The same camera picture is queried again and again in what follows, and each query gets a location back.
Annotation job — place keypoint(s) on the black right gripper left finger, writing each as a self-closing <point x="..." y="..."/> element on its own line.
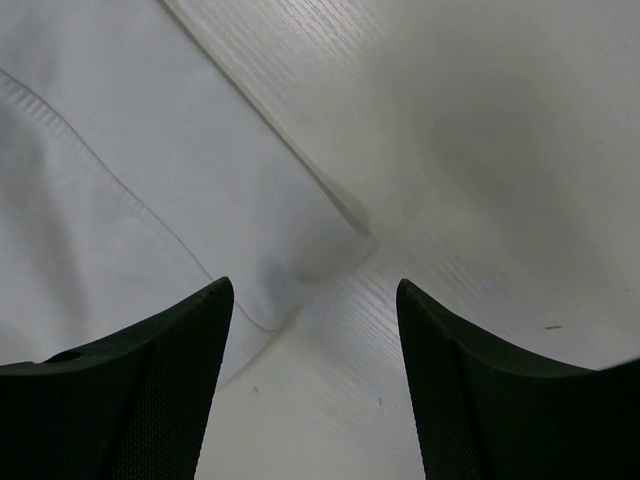
<point x="132" y="405"/>

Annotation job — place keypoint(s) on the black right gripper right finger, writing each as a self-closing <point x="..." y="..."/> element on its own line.
<point x="485" y="408"/>

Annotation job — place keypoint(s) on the white skirt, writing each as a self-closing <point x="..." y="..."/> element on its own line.
<point x="133" y="174"/>

